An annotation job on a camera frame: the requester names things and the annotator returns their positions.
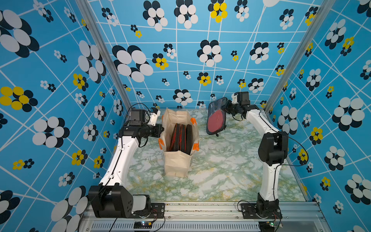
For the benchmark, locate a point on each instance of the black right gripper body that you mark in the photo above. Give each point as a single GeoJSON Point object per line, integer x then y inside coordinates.
{"type": "Point", "coordinates": [232, 108]}

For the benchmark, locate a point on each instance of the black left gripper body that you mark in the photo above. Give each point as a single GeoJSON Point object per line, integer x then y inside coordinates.
{"type": "Point", "coordinates": [152, 131]}

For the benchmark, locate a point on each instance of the ping pong set case one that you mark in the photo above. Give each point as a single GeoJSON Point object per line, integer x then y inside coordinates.
{"type": "Point", "coordinates": [216, 121]}

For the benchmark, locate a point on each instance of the ping pong set case three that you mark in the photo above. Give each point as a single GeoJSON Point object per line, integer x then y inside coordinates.
{"type": "Point", "coordinates": [182, 138]}

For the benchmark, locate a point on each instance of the ping pong set case two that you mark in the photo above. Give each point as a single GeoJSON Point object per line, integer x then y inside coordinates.
{"type": "Point", "coordinates": [189, 139]}

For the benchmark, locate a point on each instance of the beige canvas tote bag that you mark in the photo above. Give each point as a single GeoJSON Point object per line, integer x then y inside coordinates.
{"type": "Point", "coordinates": [177, 163]}

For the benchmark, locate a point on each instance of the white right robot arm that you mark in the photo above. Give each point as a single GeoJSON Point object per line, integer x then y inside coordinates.
{"type": "Point", "coordinates": [273, 151]}

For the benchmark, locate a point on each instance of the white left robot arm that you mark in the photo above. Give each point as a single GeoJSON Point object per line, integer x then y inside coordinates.
{"type": "Point", "coordinates": [110, 198]}

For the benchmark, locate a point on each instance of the left controller board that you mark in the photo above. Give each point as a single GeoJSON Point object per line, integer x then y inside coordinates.
{"type": "Point", "coordinates": [143, 225]}

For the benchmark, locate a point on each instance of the controller board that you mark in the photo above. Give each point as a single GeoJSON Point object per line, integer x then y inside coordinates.
{"type": "Point", "coordinates": [143, 225]}
{"type": "Point", "coordinates": [266, 227]}

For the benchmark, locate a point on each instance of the right controller board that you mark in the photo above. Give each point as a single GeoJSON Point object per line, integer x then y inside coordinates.
{"type": "Point", "coordinates": [266, 227]}

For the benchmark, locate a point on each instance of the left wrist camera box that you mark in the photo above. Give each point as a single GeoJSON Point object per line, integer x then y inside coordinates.
{"type": "Point", "coordinates": [137, 115]}

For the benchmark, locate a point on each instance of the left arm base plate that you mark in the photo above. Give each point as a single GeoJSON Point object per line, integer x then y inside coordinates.
{"type": "Point", "coordinates": [156, 210]}

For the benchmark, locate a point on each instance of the aluminium front rail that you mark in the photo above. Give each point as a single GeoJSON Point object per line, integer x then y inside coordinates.
{"type": "Point", "coordinates": [214, 217]}

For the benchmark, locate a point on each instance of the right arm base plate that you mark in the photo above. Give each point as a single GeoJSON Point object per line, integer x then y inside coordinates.
{"type": "Point", "coordinates": [249, 212]}

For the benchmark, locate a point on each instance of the aluminium left corner post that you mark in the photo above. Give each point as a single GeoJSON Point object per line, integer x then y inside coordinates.
{"type": "Point", "coordinates": [98, 39]}

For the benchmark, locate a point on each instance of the aluminium corner post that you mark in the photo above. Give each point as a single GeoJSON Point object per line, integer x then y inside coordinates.
{"type": "Point", "coordinates": [324, 10]}
{"type": "Point", "coordinates": [98, 39]}

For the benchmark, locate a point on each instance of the aluminium right corner post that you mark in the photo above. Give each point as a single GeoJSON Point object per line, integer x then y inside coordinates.
{"type": "Point", "coordinates": [324, 10]}

